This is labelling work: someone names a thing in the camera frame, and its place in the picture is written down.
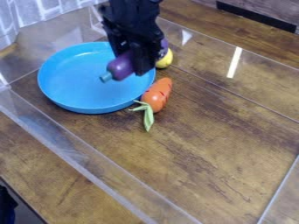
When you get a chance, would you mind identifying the purple toy eggplant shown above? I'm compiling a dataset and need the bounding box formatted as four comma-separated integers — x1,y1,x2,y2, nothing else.
100,38,170,82

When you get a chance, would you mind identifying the yellow toy lemon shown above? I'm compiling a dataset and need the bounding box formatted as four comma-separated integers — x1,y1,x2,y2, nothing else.
155,50,174,69

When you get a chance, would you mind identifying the clear acrylic enclosure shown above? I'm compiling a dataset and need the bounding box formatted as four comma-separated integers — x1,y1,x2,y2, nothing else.
0,0,299,224

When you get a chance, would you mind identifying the orange toy carrot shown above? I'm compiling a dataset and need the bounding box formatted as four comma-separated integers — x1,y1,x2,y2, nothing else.
131,77,174,131

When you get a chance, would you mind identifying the blue round tray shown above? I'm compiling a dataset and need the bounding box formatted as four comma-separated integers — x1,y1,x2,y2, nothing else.
38,41,156,115

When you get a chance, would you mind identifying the dark baseboard strip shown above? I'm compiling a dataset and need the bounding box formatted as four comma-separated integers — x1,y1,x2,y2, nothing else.
216,0,298,33

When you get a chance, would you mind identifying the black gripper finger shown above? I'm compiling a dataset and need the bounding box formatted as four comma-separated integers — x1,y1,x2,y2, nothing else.
130,37,164,76
107,34,130,56

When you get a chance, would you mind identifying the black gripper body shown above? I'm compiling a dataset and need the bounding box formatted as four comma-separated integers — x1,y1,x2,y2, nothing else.
100,0,164,41

